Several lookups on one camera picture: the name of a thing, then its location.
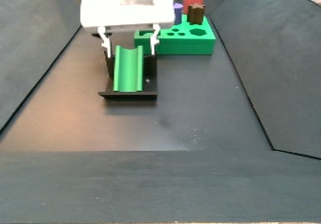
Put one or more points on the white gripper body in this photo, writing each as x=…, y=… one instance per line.
x=126, y=15

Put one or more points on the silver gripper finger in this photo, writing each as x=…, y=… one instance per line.
x=154, y=40
x=104, y=36

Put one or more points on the green arch block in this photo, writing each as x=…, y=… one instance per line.
x=128, y=70

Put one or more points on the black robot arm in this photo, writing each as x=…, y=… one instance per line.
x=107, y=16

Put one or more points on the green shape sorter board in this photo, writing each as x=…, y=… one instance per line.
x=186, y=39

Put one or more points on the black arch fixture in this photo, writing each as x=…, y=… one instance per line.
x=148, y=92

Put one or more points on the purple cylinder block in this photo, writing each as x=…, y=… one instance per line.
x=178, y=10

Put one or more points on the brown star block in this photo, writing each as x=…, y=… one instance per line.
x=195, y=13

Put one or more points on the red oblong block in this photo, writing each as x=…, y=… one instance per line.
x=190, y=2

